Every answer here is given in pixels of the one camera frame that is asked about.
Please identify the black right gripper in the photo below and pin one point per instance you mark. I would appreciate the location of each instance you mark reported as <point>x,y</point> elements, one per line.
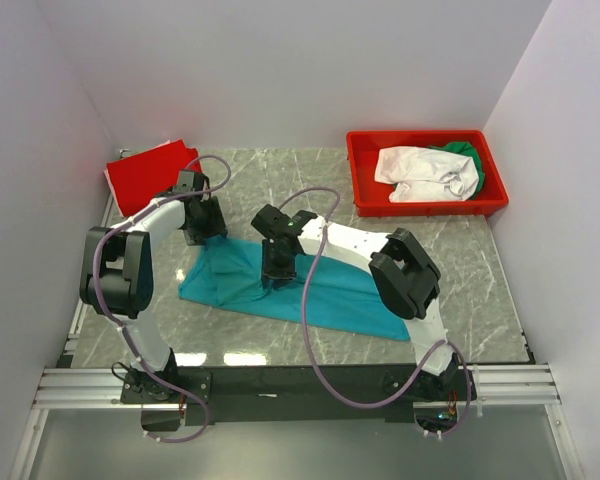
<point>269,271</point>

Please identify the crumpled white t-shirt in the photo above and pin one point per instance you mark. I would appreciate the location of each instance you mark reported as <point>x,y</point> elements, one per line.
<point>422,174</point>

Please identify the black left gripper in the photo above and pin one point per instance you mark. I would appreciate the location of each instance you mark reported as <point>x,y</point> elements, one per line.
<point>215,226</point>

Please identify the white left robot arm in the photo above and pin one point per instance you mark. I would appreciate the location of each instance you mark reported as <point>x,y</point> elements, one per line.
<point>117,277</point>

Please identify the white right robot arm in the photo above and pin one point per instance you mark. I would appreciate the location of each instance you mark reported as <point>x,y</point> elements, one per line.
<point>405,277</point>

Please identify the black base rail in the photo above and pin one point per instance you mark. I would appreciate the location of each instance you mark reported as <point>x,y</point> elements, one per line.
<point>294,393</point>

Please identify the red plastic bin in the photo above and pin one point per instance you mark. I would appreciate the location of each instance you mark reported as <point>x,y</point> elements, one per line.
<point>371,198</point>

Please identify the teal t-shirt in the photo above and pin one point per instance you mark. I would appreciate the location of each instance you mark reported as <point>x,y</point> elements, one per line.
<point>227,275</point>

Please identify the aluminium frame rail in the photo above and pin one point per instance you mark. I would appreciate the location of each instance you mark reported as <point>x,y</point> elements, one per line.
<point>517,429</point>

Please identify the folded red t-shirt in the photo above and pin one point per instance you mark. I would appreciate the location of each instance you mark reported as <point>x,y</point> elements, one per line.
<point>139,178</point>

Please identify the green t-shirt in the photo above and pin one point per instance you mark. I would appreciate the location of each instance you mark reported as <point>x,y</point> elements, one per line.
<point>465,148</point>

